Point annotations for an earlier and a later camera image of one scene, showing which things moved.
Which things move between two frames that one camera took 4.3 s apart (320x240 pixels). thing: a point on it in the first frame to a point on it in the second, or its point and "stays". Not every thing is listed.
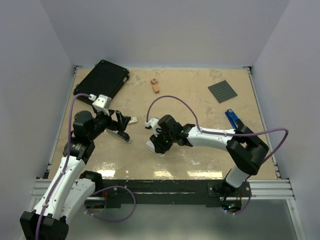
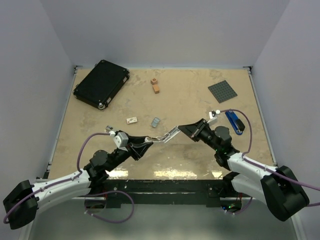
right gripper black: [159, 147] to [194, 130]
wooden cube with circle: [154, 81] stays
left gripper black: [122, 120] to [138, 145]
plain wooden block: [156, 88] stays
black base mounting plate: [167, 191] stays
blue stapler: [234, 121] stays
